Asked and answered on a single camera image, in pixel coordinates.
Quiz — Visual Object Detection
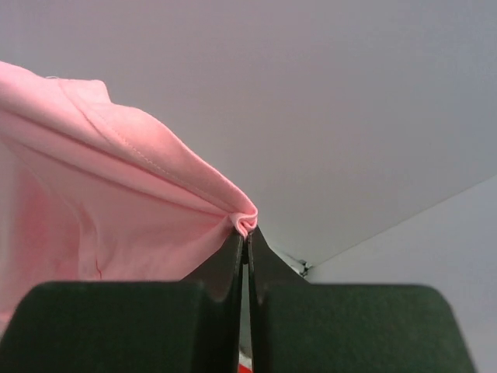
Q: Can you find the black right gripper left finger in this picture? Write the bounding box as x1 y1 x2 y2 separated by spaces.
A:
1 233 244 372

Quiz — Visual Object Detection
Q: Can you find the red plastic bin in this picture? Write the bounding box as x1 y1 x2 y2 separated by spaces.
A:
238 364 252 373

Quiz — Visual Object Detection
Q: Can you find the pink t shirt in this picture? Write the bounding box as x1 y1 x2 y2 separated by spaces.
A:
1 63 258 326

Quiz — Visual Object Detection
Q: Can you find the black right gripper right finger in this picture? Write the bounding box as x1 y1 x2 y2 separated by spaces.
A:
247 230 475 372

